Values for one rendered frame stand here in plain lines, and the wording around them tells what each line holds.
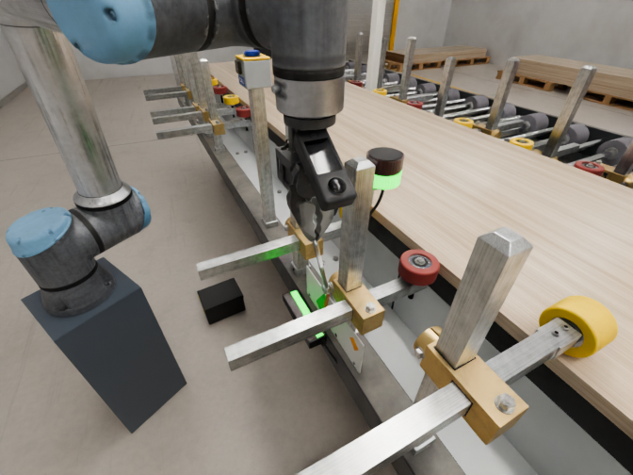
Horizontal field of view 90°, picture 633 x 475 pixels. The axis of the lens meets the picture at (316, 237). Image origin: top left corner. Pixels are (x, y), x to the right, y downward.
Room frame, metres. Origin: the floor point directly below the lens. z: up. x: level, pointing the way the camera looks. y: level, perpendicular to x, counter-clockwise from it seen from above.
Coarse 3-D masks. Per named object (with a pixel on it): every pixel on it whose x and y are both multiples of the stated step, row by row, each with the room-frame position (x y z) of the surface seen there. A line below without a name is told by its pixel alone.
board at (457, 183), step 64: (384, 128) 1.33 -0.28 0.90; (448, 128) 1.33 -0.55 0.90; (384, 192) 0.79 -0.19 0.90; (448, 192) 0.79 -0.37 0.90; (512, 192) 0.79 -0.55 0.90; (576, 192) 0.79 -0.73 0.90; (448, 256) 0.51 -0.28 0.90; (576, 256) 0.51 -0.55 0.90; (512, 320) 0.34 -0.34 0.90; (576, 384) 0.24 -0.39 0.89
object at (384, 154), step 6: (372, 150) 0.50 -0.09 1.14; (378, 150) 0.50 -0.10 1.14; (384, 150) 0.50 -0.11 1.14; (390, 150) 0.50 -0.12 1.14; (396, 150) 0.50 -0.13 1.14; (372, 156) 0.47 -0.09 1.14; (378, 156) 0.47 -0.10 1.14; (384, 156) 0.47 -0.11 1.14; (390, 156) 0.47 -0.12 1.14; (396, 156) 0.47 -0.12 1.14; (378, 174) 0.46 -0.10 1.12; (396, 174) 0.46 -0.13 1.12; (372, 192) 0.46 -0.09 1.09; (372, 198) 0.46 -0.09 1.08; (378, 204) 0.48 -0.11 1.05; (372, 210) 0.48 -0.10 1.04
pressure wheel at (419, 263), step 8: (400, 256) 0.51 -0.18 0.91; (408, 256) 0.50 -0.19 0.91; (416, 256) 0.51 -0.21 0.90; (424, 256) 0.51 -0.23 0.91; (432, 256) 0.50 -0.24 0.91; (400, 264) 0.49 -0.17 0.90; (408, 264) 0.48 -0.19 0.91; (416, 264) 0.48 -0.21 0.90; (424, 264) 0.48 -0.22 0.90; (432, 264) 0.48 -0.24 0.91; (400, 272) 0.48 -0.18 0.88; (408, 272) 0.46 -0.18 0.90; (416, 272) 0.46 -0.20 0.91; (424, 272) 0.46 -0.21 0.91; (432, 272) 0.46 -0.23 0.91; (408, 280) 0.46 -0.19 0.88; (416, 280) 0.45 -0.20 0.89; (424, 280) 0.45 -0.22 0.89; (432, 280) 0.46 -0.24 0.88; (408, 296) 0.49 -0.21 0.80
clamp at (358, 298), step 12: (336, 276) 0.49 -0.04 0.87; (336, 288) 0.46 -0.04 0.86; (360, 288) 0.45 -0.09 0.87; (336, 300) 0.46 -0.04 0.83; (348, 300) 0.42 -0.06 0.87; (360, 300) 0.42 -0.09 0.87; (372, 300) 0.42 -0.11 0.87; (360, 312) 0.39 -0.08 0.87; (360, 324) 0.38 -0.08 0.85; (372, 324) 0.38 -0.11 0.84
